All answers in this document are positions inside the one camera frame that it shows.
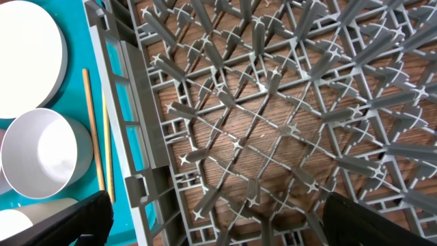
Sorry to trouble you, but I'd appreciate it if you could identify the grey dishwasher rack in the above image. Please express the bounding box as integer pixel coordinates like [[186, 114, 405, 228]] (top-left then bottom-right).
[[83, 0, 436, 245]]

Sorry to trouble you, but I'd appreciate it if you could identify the right wooden chopstick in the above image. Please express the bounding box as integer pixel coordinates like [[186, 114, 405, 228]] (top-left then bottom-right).
[[102, 93, 115, 203]]

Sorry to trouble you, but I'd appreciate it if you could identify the white paper cup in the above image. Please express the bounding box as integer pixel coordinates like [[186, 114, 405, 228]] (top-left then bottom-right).
[[1, 197, 78, 241]]

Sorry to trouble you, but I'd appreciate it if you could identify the grey empty bowl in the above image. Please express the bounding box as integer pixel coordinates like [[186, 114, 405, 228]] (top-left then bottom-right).
[[1, 108, 94, 200]]

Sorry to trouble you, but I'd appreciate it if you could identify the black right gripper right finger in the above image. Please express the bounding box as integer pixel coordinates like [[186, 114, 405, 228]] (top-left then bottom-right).
[[322, 192, 435, 246]]

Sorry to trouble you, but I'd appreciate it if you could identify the beige bowl with crumbs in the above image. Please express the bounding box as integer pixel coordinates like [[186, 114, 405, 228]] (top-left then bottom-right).
[[0, 129, 12, 195]]

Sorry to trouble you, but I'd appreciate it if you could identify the white round plate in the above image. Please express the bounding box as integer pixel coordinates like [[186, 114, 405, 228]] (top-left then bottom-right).
[[1, 1, 68, 119]]

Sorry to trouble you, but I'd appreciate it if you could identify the left wooden chopstick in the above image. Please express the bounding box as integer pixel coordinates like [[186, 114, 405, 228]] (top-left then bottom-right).
[[82, 68, 105, 191]]

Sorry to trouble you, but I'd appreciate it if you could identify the wooden chopstick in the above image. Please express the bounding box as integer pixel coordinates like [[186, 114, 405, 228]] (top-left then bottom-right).
[[82, 68, 105, 191], [102, 93, 115, 203]]

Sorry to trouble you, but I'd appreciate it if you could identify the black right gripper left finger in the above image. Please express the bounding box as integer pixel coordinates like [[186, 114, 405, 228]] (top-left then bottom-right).
[[1, 191, 113, 246]]

